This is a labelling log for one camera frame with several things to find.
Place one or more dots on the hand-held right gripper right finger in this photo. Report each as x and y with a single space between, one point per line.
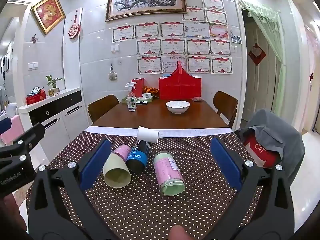
225 162

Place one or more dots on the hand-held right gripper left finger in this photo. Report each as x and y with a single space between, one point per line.
96 165

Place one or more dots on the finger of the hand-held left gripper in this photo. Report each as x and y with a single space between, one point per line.
5 125
28 137

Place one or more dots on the tapered pink green cup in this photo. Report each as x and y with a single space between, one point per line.
116 170

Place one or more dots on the black blue cup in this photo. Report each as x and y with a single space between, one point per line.
137 157

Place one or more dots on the cylindrical pink green cup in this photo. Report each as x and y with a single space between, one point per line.
167 172

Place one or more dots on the white paper cup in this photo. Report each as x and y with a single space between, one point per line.
150 134

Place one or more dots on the person's left forearm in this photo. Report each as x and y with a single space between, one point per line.
10 212

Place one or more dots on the person's right hand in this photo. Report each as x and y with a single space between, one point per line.
178 233

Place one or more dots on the pink towel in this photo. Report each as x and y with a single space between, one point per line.
15 130

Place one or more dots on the red printed cloth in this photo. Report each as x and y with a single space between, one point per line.
260 150

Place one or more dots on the red tin box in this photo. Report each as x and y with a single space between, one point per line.
35 99

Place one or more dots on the white cloth strip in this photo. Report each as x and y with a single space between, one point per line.
112 130

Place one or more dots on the white black sideboard cabinet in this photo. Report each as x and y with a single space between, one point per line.
65 120

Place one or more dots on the black white patterned pouch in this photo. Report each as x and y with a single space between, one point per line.
35 91

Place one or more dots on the small potted plant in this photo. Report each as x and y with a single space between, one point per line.
53 85

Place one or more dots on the brown wooden chair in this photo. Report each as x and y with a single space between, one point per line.
102 107
225 103

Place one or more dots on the brown polka dot tablecloth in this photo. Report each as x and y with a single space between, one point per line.
140 205

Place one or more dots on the grey jacket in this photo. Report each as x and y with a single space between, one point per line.
280 125

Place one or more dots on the small patterned packet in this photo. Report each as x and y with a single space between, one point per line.
198 99

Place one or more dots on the flat green box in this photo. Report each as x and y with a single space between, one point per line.
130 101

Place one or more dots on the white bowl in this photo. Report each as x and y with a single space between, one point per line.
178 107

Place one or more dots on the clear spray bottle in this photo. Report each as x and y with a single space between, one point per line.
131 100

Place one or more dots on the wooden dining table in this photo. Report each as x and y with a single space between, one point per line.
155 118

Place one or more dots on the white door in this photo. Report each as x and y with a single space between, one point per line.
260 92

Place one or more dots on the large red gift bag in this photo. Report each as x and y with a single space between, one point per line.
180 87

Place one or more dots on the small red box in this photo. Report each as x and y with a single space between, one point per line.
138 87

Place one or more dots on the orange snack packets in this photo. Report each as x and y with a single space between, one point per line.
151 90

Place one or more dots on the red diamond door decoration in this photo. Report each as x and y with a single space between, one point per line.
257 53

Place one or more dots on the round red hanging ornament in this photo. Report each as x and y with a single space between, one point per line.
73 31

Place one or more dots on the green door curtain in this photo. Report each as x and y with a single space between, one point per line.
275 55

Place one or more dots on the framed red gold picture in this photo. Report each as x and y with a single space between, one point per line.
48 12

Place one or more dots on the framed plum blossom painting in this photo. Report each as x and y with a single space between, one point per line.
147 0

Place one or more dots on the white wall switch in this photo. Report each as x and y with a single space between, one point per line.
33 65
115 48

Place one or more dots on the butterfly wall decoration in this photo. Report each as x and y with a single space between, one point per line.
34 38

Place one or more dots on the small wall photo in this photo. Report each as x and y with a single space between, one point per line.
236 37

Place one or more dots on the group of wall certificates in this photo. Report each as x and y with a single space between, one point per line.
172 46

